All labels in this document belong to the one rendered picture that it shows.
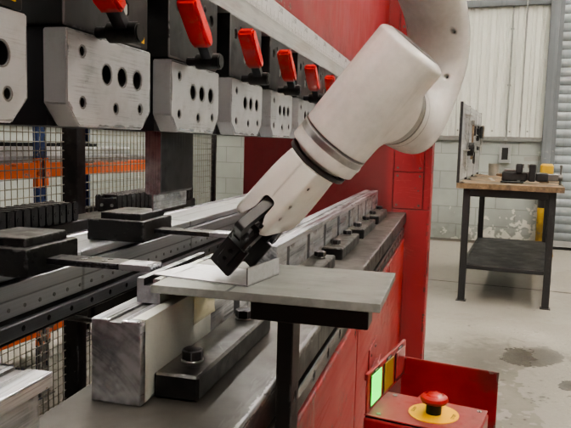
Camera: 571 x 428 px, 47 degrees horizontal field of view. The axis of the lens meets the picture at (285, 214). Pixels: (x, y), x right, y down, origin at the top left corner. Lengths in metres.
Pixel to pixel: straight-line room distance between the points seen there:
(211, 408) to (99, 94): 0.36
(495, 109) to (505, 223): 1.37
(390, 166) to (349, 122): 2.24
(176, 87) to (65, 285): 0.44
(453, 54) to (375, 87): 0.13
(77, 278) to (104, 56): 0.55
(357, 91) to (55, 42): 0.30
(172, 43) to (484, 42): 7.80
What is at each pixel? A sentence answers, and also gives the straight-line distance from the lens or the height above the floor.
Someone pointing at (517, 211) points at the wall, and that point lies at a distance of 8.41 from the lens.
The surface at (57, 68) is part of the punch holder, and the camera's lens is 0.57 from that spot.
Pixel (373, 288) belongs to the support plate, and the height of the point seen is 1.00.
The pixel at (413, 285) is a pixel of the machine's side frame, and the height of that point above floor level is 0.55.
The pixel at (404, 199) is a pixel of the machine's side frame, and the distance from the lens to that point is 2.95.
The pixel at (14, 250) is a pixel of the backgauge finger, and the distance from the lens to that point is 0.91.
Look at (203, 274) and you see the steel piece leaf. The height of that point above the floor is 1.00.
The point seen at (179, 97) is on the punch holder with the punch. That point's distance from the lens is 0.77.
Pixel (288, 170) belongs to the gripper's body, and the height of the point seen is 1.14.
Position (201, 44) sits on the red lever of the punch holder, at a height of 1.27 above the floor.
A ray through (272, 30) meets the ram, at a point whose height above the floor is 1.35.
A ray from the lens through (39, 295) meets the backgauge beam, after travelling 1.03.
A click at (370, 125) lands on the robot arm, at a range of 0.71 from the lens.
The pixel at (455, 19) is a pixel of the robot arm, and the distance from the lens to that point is 0.78.
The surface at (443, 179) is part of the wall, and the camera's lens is 8.45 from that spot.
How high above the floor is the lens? 1.17
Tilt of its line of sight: 6 degrees down
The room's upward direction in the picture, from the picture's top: 2 degrees clockwise
